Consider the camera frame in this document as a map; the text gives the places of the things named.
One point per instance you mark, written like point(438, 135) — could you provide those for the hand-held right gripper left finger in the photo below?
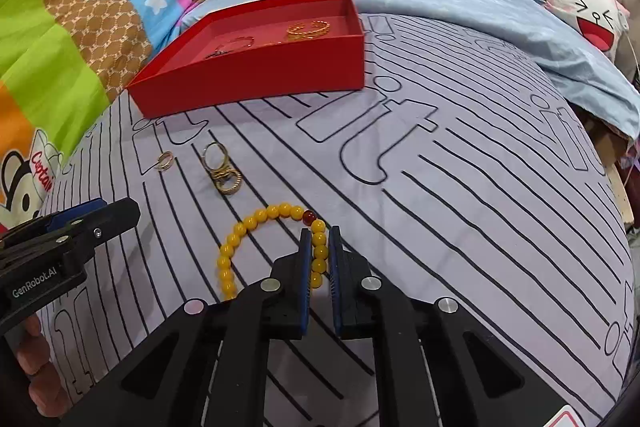
point(304, 287)

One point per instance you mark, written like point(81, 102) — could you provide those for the red cardboard box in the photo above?
point(250, 77)

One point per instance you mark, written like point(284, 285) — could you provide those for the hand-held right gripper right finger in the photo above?
point(334, 287)

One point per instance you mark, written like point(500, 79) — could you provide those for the thin gold bangle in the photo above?
point(247, 38)

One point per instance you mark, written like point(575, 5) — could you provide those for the person's left hand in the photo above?
point(37, 362)

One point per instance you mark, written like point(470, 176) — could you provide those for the white pink cartoon pillow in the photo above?
point(592, 14)

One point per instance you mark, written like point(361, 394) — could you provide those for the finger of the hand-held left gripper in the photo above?
point(112, 219)
point(75, 209)

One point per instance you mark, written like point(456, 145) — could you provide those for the colourful cartoon monkey quilt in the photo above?
point(75, 32)

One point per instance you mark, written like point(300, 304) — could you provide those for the light blue blanket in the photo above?
point(475, 7)

